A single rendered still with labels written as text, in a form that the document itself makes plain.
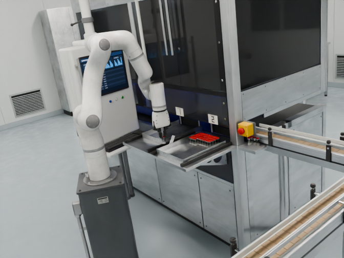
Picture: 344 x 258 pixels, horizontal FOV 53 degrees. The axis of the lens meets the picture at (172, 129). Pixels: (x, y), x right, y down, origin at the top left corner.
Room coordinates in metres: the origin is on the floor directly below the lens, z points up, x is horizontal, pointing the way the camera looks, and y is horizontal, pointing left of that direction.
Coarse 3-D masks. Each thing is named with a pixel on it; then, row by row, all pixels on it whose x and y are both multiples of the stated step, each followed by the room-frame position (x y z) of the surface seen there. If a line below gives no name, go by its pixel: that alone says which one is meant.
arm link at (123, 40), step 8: (104, 32) 1.94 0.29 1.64; (112, 32) 1.91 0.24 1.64; (120, 32) 1.90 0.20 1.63; (128, 32) 1.92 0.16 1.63; (112, 40) 1.90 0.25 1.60; (120, 40) 1.88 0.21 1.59; (128, 40) 1.89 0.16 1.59; (136, 40) 1.93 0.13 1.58; (112, 48) 1.92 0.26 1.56; (120, 48) 1.90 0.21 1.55; (128, 48) 1.90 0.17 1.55; (136, 48) 1.91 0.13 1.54; (128, 56) 1.92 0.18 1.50; (136, 56) 1.91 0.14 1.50
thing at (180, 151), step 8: (168, 144) 2.05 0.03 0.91; (176, 144) 2.08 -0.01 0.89; (184, 144) 2.09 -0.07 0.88; (216, 144) 1.93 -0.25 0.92; (160, 152) 1.96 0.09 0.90; (168, 152) 2.00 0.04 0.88; (176, 152) 1.98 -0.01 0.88; (184, 152) 1.96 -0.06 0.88; (192, 152) 1.94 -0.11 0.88; (200, 152) 1.86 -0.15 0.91; (176, 160) 1.83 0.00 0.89; (184, 160) 1.79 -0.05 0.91
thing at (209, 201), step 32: (288, 128) 2.24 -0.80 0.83; (320, 128) 2.49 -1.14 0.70; (128, 160) 3.14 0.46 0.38; (256, 160) 2.05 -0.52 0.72; (288, 160) 2.24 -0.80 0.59; (160, 192) 2.74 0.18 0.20; (192, 192) 2.36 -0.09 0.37; (224, 192) 2.07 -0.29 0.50; (256, 192) 2.04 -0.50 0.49; (288, 192) 2.24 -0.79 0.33; (320, 192) 2.49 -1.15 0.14; (224, 224) 2.09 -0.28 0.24; (256, 224) 2.03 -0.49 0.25
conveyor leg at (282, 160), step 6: (282, 156) 1.86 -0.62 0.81; (282, 162) 1.86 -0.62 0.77; (282, 168) 1.86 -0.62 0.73; (282, 174) 1.86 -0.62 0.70; (282, 180) 1.86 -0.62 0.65; (282, 186) 1.86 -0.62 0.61; (282, 192) 1.86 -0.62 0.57; (282, 198) 1.86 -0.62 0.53; (282, 204) 1.87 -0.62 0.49; (282, 210) 1.87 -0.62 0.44; (282, 216) 1.87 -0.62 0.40
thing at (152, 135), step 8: (176, 120) 2.52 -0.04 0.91; (168, 128) 2.45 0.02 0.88; (176, 128) 2.42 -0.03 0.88; (184, 128) 2.40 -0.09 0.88; (192, 128) 2.37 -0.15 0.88; (200, 128) 2.31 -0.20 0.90; (144, 136) 2.31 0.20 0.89; (152, 136) 2.23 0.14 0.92; (168, 136) 2.28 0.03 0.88; (176, 136) 2.19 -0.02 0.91
